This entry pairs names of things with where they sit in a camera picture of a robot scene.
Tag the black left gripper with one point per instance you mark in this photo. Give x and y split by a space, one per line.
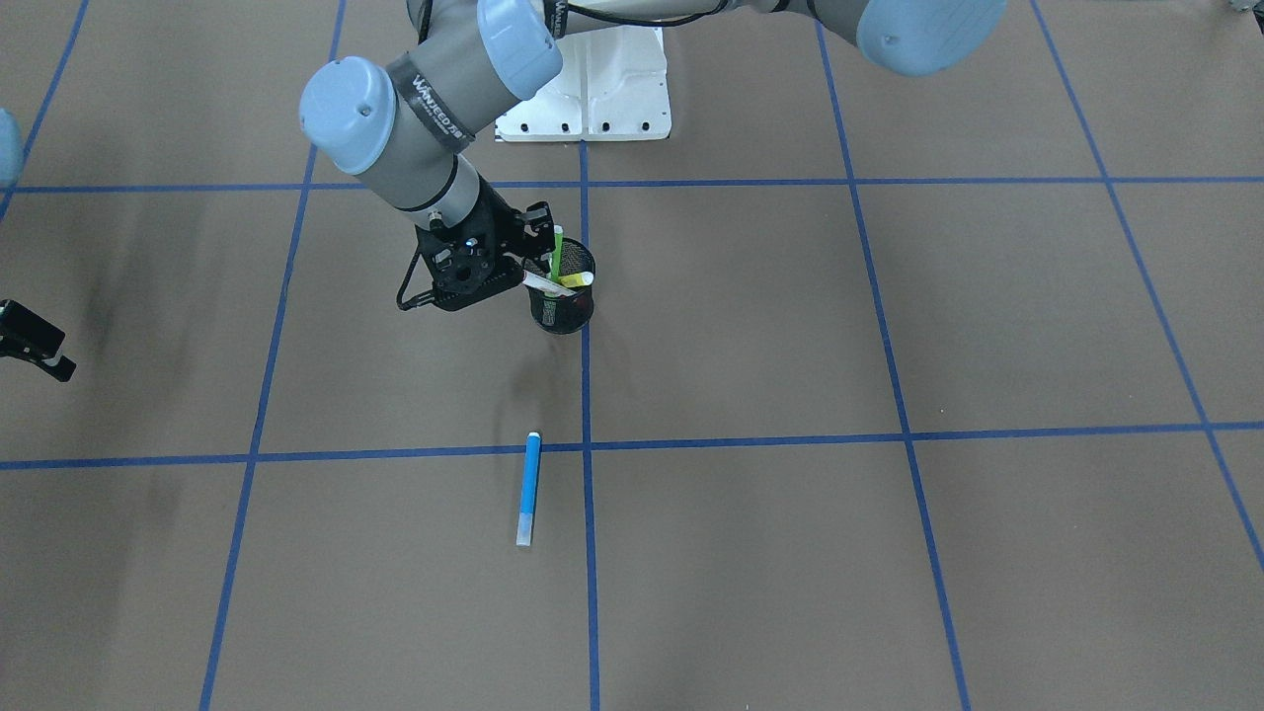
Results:
503 230

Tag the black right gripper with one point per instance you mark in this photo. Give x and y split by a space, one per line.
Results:
28 334

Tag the green highlighter pen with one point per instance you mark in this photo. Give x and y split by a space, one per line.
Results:
556 254

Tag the blue highlighter pen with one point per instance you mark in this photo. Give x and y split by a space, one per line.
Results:
528 489

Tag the red capped marker pen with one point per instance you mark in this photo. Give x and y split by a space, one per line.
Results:
544 285

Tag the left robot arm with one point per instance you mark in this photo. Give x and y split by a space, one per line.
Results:
402 129

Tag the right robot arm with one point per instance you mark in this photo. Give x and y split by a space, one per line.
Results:
12 160

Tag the yellow highlighter pen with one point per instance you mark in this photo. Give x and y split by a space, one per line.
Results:
576 280

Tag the black mesh pen cup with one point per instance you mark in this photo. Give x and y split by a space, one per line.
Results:
566 314

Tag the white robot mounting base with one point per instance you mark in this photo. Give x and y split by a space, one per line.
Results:
613 87

